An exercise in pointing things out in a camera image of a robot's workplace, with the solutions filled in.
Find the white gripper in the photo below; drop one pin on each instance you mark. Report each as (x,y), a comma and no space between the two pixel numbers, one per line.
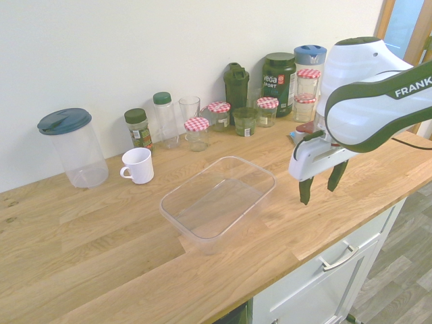
(310,158)

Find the blue protein bar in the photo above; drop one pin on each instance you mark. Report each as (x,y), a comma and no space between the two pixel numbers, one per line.
(304,128)

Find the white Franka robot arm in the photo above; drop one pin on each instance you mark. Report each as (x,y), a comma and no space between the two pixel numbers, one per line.
(354,101)

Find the clear rectangular plastic container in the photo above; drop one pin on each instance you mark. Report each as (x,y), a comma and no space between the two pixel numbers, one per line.
(216,202)

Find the dark green Vega protein tub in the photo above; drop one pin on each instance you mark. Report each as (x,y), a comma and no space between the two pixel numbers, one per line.
(278,84)

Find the short green glass jar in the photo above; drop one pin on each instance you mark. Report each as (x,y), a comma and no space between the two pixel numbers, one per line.
(244,123)

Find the white cabinet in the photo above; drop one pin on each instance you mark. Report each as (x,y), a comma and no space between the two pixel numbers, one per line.
(320,290)

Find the dark green shaker bottle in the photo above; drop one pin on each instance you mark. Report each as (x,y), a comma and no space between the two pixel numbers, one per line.
(236,91)

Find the clear pitcher blue lid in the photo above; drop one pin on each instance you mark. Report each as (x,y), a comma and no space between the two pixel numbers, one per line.
(308,54)

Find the clear drinking glass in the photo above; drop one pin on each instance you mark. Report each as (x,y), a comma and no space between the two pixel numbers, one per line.
(189,108)

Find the tall clear bottle green lid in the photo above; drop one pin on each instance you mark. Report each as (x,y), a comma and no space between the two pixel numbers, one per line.
(166,121)

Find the wooden framed glass door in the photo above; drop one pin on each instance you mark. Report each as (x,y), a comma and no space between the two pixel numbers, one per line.
(405,27)

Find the white mug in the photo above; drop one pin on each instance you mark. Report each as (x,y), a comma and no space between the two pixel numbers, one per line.
(140,167)

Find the spice jar dark green lid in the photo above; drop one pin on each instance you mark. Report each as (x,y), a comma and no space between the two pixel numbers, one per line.
(138,130)

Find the clear canister teal lid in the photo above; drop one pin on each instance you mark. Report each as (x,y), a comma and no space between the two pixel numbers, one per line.
(79,148)

